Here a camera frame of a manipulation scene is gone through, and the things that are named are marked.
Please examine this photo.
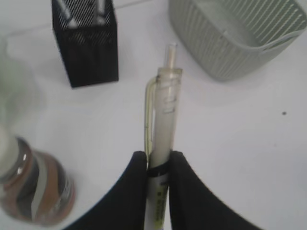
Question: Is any blue grip white pen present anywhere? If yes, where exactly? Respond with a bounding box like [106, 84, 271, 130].
[57, 0, 77, 28]

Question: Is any silver grey grip pen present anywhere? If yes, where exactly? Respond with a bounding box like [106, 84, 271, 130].
[96, 0, 106, 25]

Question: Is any beige grip clear pen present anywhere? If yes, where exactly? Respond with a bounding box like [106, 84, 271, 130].
[144, 43, 183, 230]

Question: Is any pale green woven basket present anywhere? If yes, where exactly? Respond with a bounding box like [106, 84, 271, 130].
[168, 0, 307, 80]

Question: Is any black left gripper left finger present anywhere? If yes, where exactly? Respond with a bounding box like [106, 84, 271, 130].
[66, 151, 147, 230]

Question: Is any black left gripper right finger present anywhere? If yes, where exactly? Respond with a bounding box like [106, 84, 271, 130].
[169, 151, 259, 230]

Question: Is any pale green glass plate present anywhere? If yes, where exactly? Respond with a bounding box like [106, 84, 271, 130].
[0, 36, 46, 128]

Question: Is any brown coffee drink bottle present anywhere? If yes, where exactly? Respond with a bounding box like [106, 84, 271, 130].
[0, 126, 75, 226]

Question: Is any black mesh pen holder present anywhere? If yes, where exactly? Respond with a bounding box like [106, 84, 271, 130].
[51, 0, 119, 88]

